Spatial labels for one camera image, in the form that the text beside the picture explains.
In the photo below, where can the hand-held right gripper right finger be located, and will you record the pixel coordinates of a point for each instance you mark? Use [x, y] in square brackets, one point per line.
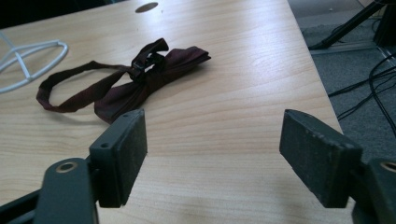
[320, 158]

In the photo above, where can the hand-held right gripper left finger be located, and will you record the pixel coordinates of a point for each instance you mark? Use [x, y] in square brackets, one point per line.
[120, 161]

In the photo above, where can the dark maroon bow tie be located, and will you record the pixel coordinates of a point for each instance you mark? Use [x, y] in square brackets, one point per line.
[130, 90]

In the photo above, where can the black stand leg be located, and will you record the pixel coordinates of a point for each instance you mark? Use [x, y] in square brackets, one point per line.
[345, 26]

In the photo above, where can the black equipment base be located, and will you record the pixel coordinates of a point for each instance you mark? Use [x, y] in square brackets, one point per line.
[386, 25]

